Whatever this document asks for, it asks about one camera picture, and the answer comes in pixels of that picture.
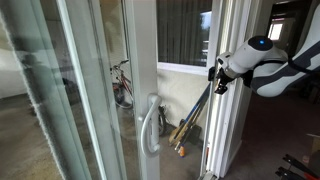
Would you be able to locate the orange bottle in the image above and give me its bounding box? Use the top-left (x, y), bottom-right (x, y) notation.
top-left (178, 144), bottom-right (187, 159)

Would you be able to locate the wooden long handle broom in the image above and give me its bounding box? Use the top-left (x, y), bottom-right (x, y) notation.
top-left (168, 99), bottom-right (206, 151)

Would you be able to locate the black screen door handle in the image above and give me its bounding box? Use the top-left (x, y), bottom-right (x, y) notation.
top-left (207, 65), bottom-right (217, 82)

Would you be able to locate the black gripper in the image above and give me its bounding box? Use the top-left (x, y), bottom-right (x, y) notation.
top-left (214, 66), bottom-right (240, 96)

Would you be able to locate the window with dark blinds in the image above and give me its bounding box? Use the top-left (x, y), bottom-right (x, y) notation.
top-left (156, 0), bottom-right (214, 69)

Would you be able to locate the glass sliding door white frame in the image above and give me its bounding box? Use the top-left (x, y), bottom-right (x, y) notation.
top-left (54, 0), bottom-right (163, 180)

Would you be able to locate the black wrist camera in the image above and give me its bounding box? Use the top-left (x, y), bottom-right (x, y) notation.
top-left (241, 69), bottom-right (255, 88)

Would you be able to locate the orange black spring clamp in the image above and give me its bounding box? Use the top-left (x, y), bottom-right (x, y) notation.
top-left (274, 166), bottom-right (309, 180)
top-left (282, 153), bottom-right (320, 179)

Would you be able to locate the sliding screen door white frame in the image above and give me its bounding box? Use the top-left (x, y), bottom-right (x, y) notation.
top-left (0, 0), bottom-right (222, 180)

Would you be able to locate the black dustpan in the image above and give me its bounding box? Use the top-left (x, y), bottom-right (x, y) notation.
top-left (189, 124), bottom-right (203, 146)

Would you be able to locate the bright distant window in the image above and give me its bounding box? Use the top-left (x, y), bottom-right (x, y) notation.
top-left (267, 20), bottom-right (285, 42)

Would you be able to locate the cardboard box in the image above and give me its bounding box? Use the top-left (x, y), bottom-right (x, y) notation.
top-left (306, 133), bottom-right (320, 174)

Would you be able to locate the blue long pole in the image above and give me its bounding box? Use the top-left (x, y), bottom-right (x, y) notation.
top-left (181, 83), bottom-right (212, 128)

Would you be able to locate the white door frame with track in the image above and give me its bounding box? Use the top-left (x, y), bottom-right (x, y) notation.
top-left (209, 0), bottom-right (268, 180)

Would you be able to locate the red bicycle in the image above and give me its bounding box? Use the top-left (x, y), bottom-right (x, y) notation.
top-left (109, 59), bottom-right (134, 110)

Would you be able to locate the black tire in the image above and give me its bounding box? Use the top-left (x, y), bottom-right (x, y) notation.
top-left (158, 104), bottom-right (168, 136)

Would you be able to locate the white curved door handle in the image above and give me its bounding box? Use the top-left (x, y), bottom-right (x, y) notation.
top-left (139, 93), bottom-right (163, 158)

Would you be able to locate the red small container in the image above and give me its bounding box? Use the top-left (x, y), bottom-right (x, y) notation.
top-left (204, 143), bottom-right (211, 165)

